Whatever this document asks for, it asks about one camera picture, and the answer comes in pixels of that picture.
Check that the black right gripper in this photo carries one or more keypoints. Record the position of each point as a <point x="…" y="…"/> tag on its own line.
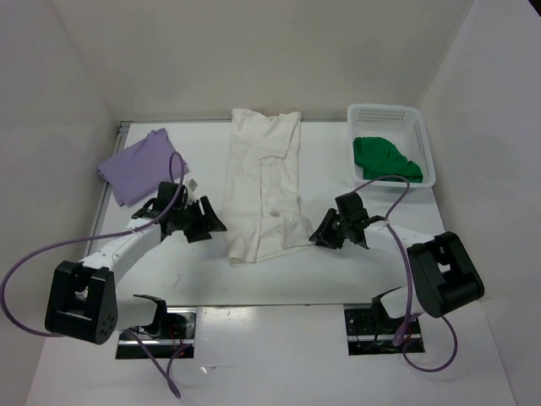
<point x="323" y="235"/>

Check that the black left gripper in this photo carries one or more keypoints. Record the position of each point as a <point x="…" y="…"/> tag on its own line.
<point x="210" y="223"/>

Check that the white t shirt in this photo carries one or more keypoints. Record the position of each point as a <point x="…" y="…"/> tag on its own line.
<point x="261" y="205"/>

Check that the purple t shirt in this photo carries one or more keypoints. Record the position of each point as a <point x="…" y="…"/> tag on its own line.
<point x="137" y="170"/>

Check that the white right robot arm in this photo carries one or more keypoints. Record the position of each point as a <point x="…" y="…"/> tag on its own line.
<point x="440" y="275"/>

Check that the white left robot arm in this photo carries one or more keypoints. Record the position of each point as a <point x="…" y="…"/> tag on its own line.
<point x="83" y="301"/>

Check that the green t shirt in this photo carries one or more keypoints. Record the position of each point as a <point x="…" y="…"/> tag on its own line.
<point x="378" y="157"/>

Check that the white plastic laundry basket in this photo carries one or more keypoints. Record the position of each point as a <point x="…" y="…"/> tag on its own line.
<point x="403" y="126"/>

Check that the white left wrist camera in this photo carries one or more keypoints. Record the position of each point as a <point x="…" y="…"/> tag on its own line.
<point x="191" y="187"/>

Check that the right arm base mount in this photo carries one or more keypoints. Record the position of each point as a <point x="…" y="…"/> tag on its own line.
<point x="371" y="333"/>

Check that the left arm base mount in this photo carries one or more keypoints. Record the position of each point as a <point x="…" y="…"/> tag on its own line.
<point x="176" y="333"/>

